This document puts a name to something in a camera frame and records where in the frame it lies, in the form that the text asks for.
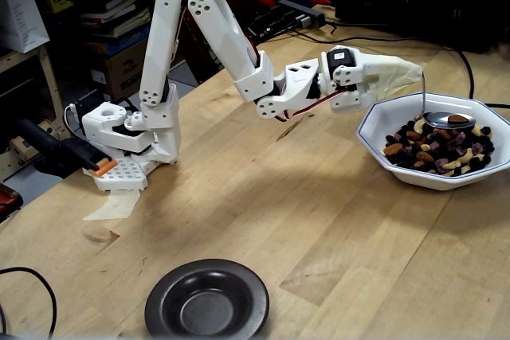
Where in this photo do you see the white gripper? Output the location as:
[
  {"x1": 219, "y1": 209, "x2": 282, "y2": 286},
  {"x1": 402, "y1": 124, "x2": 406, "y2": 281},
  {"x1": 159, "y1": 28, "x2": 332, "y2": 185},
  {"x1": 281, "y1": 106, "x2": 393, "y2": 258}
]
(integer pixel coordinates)
[{"x1": 320, "y1": 47, "x2": 384, "y2": 114}]

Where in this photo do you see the bent metal spoon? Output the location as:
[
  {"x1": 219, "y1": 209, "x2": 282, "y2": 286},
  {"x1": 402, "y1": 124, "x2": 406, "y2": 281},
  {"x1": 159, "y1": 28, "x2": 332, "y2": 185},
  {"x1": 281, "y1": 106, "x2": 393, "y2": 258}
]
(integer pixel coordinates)
[{"x1": 417, "y1": 72, "x2": 478, "y2": 131}]

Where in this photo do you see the white octagonal bowl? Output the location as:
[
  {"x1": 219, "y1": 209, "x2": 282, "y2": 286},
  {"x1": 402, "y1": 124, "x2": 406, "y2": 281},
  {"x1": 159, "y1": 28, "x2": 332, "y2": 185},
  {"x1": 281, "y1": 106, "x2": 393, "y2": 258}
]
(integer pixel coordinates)
[{"x1": 356, "y1": 92, "x2": 510, "y2": 192}]

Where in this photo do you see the dark brown metal plate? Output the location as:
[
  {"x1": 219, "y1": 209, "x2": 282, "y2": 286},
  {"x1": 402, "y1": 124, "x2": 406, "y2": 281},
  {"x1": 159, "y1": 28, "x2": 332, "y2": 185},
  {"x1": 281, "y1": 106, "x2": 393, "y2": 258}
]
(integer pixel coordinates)
[{"x1": 144, "y1": 258, "x2": 271, "y2": 339}]

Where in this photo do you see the beige masking tape wrap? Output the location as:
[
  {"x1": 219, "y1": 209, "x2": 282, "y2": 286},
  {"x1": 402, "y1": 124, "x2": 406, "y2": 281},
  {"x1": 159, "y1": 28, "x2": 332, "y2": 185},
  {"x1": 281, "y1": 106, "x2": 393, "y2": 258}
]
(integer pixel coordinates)
[{"x1": 364, "y1": 55, "x2": 424, "y2": 101}]

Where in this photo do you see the black power strip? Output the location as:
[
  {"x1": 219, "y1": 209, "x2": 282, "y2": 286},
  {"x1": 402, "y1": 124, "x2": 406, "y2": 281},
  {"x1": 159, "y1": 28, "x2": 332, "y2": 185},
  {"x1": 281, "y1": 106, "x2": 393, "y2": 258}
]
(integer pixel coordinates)
[{"x1": 277, "y1": 0, "x2": 327, "y2": 29}]

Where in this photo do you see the nut and dried fruit mix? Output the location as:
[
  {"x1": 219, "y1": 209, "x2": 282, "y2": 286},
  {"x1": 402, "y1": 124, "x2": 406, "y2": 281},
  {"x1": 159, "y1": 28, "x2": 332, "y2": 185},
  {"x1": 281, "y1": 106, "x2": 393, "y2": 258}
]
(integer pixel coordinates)
[{"x1": 382, "y1": 115, "x2": 496, "y2": 178}]

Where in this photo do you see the printed cardboard box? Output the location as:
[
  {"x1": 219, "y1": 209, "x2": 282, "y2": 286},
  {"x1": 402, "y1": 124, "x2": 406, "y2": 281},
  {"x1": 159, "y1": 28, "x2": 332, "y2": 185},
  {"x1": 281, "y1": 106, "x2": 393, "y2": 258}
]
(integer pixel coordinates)
[{"x1": 89, "y1": 39, "x2": 145, "y2": 101}]

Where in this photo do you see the stack of books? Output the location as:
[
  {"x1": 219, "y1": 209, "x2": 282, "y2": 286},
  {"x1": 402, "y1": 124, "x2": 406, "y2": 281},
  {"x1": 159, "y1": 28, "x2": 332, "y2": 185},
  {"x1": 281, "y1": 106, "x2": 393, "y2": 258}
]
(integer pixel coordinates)
[{"x1": 35, "y1": 0, "x2": 155, "y2": 38}]

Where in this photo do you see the beige masking tape strip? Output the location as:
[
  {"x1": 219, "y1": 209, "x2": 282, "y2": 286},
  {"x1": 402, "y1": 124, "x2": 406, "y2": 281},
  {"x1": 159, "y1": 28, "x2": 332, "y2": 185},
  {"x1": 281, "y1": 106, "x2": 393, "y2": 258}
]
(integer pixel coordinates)
[{"x1": 82, "y1": 187, "x2": 141, "y2": 222}]

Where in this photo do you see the yellow box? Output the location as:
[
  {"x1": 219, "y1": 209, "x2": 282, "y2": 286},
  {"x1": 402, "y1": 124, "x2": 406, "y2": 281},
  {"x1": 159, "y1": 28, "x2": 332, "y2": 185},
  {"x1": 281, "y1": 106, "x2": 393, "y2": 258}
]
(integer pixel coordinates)
[{"x1": 45, "y1": 0, "x2": 76, "y2": 14}]

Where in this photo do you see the black clamp with orange pad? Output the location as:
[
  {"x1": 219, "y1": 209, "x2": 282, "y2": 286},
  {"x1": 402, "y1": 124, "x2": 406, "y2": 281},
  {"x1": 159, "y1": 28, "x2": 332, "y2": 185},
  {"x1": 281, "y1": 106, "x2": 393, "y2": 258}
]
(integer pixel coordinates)
[{"x1": 14, "y1": 118, "x2": 120, "y2": 178}]

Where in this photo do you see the wooden shelf rack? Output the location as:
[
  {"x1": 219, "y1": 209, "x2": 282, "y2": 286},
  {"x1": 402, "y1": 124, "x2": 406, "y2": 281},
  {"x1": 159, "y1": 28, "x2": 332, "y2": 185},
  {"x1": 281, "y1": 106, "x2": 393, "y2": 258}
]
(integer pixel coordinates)
[{"x1": 0, "y1": 45, "x2": 67, "y2": 184}]

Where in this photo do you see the white paper bag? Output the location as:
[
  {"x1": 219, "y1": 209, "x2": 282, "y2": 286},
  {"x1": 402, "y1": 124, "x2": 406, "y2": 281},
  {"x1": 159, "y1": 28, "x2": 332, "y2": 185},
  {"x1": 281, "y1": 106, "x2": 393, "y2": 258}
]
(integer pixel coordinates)
[{"x1": 0, "y1": 0, "x2": 52, "y2": 54}]

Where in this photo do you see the small labelled box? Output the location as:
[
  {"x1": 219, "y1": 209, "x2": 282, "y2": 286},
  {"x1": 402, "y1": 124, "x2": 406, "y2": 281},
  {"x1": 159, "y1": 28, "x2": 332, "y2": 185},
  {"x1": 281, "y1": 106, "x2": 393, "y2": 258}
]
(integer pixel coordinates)
[{"x1": 0, "y1": 136, "x2": 41, "y2": 182}]

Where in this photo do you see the dark red stool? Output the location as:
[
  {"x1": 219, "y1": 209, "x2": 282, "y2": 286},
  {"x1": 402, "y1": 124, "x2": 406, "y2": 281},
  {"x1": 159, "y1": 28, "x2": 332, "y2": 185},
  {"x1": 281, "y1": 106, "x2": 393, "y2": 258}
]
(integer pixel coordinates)
[{"x1": 0, "y1": 182, "x2": 24, "y2": 224}]

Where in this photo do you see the black cable bundle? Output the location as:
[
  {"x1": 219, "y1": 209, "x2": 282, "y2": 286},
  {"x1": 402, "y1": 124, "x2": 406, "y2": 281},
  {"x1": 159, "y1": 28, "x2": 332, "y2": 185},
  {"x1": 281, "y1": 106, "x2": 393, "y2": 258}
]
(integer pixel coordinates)
[{"x1": 242, "y1": 7, "x2": 308, "y2": 47}]

